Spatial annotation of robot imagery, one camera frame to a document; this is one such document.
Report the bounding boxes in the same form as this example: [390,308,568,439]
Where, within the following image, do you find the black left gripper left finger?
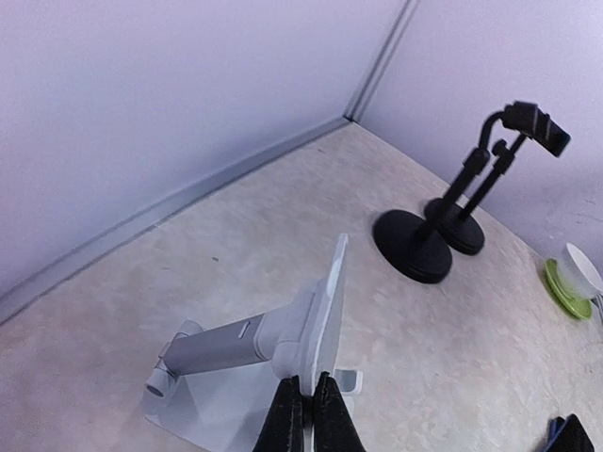
[253,376,304,452]

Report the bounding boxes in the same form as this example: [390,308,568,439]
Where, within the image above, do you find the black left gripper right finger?
[313,372,366,452]

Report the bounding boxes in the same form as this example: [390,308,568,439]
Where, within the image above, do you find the white folding phone stand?
[141,234,363,451]

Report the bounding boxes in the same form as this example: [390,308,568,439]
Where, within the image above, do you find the black pole stand left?
[371,101,547,285]

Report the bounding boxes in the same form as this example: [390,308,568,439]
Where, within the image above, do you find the black pole stand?
[371,101,547,285]
[437,101,571,255]

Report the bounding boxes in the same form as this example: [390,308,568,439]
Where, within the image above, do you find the blue phone underneath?
[545,416,565,450]

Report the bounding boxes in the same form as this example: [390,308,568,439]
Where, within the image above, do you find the black phone on top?
[546,413,595,452]

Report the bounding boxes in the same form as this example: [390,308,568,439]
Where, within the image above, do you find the black pole stand right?
[437,101,571,255]

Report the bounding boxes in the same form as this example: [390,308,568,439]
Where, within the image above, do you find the green plate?
[544,258,593,320]

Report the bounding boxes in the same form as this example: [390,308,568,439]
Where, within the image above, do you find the white bowl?
[557,242,602,299]

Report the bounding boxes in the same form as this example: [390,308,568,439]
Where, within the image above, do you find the right aluminium frame post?
[343,0,420,122]

